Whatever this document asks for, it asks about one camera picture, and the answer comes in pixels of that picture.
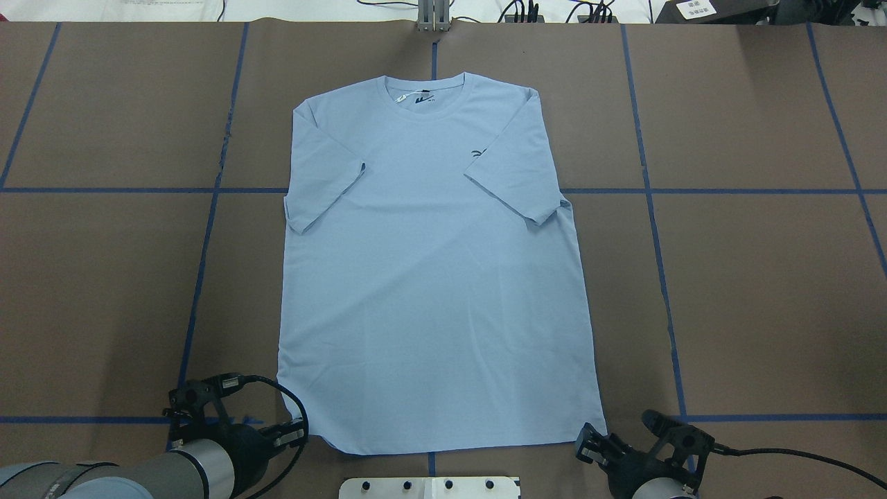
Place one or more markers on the white metal base plate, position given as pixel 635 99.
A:
pixel 432 487

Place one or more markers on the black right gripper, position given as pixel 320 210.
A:
pixel 634 473

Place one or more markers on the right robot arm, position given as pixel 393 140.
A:
pixel 661 472

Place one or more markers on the light blue t-shirt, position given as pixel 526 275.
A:
pixel 433 295

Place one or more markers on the grey aluminium frame post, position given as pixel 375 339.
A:
pixel 433 16

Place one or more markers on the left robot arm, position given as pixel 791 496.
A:
pixel 209 458

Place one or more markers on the black box with white label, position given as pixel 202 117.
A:
pixel 716 12

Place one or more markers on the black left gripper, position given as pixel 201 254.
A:
pixel 244 443

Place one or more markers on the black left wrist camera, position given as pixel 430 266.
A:
pixel 196 410

